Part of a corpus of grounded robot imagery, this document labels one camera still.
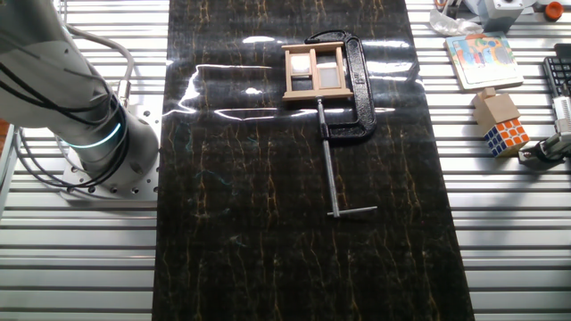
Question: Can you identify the small camera on black mount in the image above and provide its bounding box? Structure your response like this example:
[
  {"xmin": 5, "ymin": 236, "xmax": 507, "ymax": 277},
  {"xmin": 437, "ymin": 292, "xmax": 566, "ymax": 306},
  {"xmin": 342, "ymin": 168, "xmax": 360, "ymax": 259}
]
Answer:
[{"xmin": 517, "ymin": 132, "xmax": 571, "ymax": 170}]

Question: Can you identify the black keyboard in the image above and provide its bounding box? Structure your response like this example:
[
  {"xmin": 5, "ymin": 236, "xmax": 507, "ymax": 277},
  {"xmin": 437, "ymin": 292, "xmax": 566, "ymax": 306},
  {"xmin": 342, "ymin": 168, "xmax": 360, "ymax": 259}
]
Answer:
[{"xmin": 542, "ymin": 43, "xmax": 571, "ymax": 97}]

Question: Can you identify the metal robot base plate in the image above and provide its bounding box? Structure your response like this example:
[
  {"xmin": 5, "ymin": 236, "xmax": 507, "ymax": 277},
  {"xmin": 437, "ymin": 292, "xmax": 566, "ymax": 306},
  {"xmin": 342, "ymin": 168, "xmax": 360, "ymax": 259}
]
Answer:
[{"xmin": 60, "ymin": 93, "xmax": 164, "ymax": 202}]

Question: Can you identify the orange round button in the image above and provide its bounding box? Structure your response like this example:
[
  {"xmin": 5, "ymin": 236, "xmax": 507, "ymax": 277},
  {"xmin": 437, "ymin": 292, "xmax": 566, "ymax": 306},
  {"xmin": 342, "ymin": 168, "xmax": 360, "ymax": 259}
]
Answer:
[{"xmin": 543, "ymin": 1, "xmax": 565, "ymax": 22}]

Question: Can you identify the wooden toy house block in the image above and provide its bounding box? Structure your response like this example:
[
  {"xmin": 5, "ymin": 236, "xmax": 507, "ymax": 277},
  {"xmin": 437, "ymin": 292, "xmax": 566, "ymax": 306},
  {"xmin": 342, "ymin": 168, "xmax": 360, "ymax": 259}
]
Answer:
[{"xmin": 472, "ymin": 86, "xmax": 521, "ymax": 135}]

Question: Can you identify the crumpled clear plastic wrap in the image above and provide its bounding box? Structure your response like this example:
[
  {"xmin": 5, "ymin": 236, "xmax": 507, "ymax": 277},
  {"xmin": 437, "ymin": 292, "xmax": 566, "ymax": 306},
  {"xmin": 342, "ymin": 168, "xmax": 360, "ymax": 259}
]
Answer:
[{"xmin": 429, "ymin": 7, "xmax": 485, "ymax": 37}]

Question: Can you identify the black C-clamp with steel screw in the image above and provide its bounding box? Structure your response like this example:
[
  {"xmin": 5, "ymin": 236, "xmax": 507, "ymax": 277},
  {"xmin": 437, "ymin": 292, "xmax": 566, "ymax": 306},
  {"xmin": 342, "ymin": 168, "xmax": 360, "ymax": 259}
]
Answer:
[{"xmin": 304, "ymin": 29, "xmax": 379, "ymax": 219}]

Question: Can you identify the grey control box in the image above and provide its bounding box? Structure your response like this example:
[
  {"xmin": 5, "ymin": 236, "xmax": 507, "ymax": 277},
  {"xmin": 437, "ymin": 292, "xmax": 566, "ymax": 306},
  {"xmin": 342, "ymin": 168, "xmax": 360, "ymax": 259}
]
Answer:
[{"xmin": 463, "ymin": 0, "xmax": 525, "ymax": 32}]

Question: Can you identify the wooden toy window frame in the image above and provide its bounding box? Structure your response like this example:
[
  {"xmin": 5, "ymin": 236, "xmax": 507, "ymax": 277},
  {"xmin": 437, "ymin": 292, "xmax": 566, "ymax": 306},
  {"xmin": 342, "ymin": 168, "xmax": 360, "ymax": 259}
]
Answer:
[{"xmin": 279, "ymin": 41, "xmax": 354, "ymax": 102}]

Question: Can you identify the black marble pattern mat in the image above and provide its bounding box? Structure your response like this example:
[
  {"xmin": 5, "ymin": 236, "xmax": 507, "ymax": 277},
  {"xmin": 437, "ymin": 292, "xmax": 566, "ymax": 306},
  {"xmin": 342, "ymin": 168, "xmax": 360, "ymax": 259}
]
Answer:
[{"xmin": 151, "ymin": 0, "xmax": 476, "ymax": 321}]

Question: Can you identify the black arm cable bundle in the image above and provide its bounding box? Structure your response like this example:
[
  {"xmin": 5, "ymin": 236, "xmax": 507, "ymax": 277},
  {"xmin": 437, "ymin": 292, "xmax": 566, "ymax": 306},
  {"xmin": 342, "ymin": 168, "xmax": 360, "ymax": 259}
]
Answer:
[{"xmin": 0, "ymin": 62, "xmax": 131, "ymax": 192}]

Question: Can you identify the silver ribbed camera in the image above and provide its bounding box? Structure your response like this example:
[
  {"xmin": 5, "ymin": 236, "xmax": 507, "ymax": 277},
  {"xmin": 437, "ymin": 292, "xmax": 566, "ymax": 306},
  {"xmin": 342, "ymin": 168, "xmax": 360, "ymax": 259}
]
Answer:
[{"xmin": 551, "ymin": 95, "xmax": 571, "ymax": 135}]

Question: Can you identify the wooden sliding window sash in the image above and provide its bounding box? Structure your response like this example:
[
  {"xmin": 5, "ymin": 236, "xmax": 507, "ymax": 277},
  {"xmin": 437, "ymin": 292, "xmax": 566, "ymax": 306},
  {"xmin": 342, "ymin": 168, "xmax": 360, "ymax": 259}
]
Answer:
[{"xmin": 288, "ymin": 52, "xmax": 313, "ymax": 78}]

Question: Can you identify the Rubik's cube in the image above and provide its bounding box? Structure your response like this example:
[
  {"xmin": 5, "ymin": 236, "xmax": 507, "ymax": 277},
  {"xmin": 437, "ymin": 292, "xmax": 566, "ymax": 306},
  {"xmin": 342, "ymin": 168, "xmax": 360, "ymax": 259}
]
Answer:
[{"xmin": 484, "ymin": 118, "xmax": 531, "ymax": 159}]

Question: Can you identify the grey cable with metal connector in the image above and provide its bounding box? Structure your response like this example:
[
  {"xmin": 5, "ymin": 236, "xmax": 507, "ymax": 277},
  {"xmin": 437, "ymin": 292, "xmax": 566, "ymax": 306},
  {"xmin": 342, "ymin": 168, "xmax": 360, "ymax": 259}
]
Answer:
[{"xmin": 64, "ymin": 24, "xmax": 136, "ymax": 108}]

